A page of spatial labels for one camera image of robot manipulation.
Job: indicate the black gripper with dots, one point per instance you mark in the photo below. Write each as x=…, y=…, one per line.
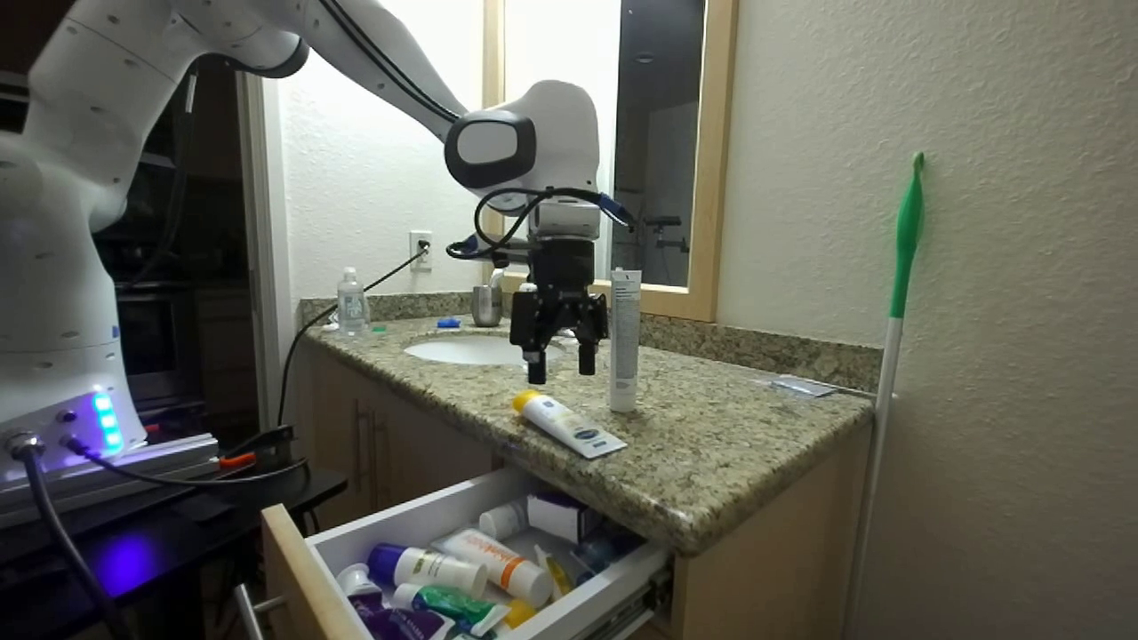
x=561, y=312

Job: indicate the white tube with yellow cap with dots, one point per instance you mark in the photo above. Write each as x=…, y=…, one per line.
x=563, y=425

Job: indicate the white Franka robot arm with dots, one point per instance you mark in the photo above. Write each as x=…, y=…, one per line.
x=72, y=236

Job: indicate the tall white standing tube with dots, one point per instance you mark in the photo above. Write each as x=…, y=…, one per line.
x=625, y=343

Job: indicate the white and orange tube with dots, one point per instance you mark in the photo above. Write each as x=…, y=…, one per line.
x=502, y=562

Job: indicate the green tube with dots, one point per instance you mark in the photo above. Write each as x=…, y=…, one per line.
x=458, y=607

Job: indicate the white drawer with wooden front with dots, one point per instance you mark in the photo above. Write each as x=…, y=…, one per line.
x=291, y=572

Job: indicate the grey metal cup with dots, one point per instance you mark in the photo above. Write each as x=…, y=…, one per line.
x=484, y=306

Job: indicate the white oval sink basin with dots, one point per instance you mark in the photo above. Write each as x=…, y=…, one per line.
x=463, y=352

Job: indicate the small blue container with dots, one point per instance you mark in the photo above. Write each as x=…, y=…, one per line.
x=447, y=323

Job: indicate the small white box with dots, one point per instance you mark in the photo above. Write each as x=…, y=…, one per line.
x=555, y=518

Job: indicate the clear plastic bottle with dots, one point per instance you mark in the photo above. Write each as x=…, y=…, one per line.
x=351, y=306

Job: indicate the wood framed mirror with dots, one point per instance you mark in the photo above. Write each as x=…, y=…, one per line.
x=713, y=179

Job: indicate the clear plastic packet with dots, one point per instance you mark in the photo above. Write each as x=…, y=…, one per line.
x=804, y=384

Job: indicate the white bottle with purple cap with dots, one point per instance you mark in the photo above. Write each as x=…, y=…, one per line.
x=433, y=572

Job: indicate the wooden vanity cabinet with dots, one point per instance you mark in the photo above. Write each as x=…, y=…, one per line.
x=771, y=572

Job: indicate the purple packet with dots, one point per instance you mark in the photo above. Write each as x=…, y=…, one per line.
x=393, y=621

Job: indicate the black and orange clamp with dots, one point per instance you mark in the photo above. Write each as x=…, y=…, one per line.
x=262, y=448

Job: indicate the black robot cart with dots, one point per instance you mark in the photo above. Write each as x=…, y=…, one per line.
x=181, y=534

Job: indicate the white wall outlet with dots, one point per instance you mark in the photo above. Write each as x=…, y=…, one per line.
x=421, y=250

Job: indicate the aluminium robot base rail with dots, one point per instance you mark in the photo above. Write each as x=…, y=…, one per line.
x=120, y=464

